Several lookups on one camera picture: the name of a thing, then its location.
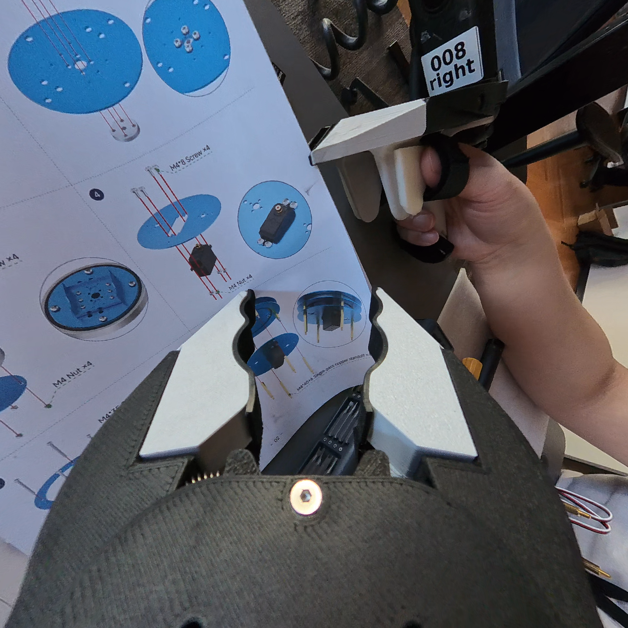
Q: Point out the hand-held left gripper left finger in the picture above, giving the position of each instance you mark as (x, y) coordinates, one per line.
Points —
(196, 392)

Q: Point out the black yellow screwdriver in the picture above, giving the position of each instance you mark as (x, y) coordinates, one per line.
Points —
(473, 365)

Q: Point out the person's right forearm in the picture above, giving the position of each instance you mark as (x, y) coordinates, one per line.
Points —
(549, 343)

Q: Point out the person's right hand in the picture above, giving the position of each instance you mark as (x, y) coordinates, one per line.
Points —
(490, 216)

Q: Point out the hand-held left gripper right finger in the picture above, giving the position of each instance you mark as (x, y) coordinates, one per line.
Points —
(417, 392)

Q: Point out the brass standoff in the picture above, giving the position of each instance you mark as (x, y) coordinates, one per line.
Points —
(596, 570)

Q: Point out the assembly instruction manual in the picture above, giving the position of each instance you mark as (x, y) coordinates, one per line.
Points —
(122, 196)

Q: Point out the black screwdriver bit case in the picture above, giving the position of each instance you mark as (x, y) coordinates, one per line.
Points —
(333, 436)

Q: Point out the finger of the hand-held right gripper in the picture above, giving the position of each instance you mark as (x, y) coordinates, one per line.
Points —
(363, 191)
(368, 132)

